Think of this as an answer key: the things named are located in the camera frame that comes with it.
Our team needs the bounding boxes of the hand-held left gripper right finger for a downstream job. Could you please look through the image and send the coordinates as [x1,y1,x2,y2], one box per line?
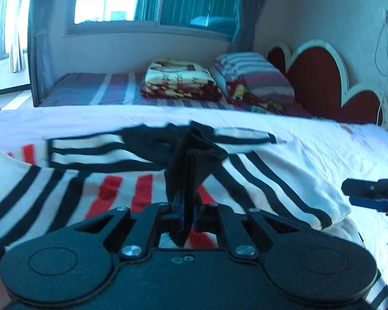
[194,194,308,260]

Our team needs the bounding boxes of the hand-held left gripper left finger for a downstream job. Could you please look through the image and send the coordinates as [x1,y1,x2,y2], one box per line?
[74,190,185,260]

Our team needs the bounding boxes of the black red white striped sweater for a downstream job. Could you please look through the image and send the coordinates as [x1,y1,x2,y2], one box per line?
[0,121,388,310]

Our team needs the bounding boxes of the red heart-shaped headboard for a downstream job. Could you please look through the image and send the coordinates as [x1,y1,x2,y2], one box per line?
[266,40,388,130]

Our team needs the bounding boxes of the folded patterned blanket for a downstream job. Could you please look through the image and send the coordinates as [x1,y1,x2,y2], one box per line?
[140,59,223,101]

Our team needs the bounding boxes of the striped pillow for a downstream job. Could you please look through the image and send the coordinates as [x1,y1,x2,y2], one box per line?
[210,52,296,115]

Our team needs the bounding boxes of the striped bed sheet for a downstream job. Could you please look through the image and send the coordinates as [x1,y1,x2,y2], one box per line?
[39,71,314,118]

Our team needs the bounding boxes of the grey curtain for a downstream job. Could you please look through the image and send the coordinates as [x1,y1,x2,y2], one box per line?
[231,0,276,52]
[27,0,57,107]

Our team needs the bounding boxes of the bedroom window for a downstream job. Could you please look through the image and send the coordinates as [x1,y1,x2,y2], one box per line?
[65,0,243,39]

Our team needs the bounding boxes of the white sheer curtain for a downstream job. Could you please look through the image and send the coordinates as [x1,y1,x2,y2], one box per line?
[9,0,30,73]

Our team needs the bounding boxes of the white cable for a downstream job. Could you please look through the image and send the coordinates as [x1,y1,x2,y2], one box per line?
[375,10,388,126]

